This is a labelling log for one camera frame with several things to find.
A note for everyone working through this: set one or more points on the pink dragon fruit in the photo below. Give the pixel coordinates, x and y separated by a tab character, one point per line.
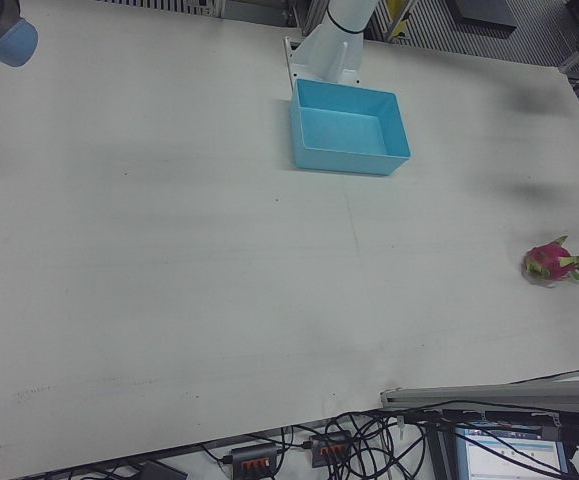
546	262

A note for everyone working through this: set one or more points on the light blue plastic bin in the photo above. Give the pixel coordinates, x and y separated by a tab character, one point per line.
319	155

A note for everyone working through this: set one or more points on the black orange usb hub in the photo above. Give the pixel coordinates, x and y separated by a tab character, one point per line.
254	457
330	450

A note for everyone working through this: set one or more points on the black flat panel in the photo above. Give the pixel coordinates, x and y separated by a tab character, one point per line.
484	15

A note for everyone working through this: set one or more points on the lit computer screen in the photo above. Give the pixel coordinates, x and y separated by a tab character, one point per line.
509	455

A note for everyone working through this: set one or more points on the white camera stand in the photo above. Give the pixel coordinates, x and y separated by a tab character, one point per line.
330	45

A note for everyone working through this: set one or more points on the aluminium profile rail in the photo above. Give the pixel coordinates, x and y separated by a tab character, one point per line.
469	395

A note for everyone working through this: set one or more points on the yellow black striped post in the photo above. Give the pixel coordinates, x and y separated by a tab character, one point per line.
399	22

